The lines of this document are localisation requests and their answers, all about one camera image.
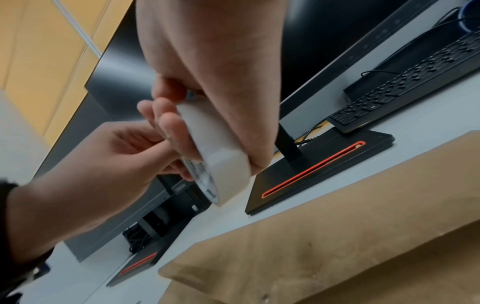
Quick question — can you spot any black stand base red slot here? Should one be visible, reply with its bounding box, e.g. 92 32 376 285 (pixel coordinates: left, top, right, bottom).
244 122 395 216
106 251 161 287

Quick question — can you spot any black cable bundle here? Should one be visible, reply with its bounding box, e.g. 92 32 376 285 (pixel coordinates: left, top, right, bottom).
123 224 153 254

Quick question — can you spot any black small computer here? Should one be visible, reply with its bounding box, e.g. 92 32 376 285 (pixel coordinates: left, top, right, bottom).
169 173 212 214

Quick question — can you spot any large black monitor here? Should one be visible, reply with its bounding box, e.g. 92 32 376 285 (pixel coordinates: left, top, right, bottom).
84 0 440 125

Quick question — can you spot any person's right hand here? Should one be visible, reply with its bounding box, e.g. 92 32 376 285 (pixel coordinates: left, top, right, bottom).
135 0 285 178

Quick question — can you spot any person's left hand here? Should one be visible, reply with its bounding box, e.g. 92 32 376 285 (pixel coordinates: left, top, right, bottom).
7 121 196 262

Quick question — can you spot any blue cup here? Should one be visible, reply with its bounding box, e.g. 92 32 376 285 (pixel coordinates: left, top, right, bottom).
457 0 480 34

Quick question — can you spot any black wrist band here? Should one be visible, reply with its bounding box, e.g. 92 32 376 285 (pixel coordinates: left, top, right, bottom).
0 178 56 304

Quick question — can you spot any black keyboard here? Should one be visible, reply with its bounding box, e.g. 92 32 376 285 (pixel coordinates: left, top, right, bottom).
325 30 480 134

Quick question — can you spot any white tape roll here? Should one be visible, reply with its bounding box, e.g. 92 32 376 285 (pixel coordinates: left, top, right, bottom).
175 102 252 208

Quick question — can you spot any brown cardboard box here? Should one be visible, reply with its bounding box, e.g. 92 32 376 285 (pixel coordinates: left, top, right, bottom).
157 129 480 304

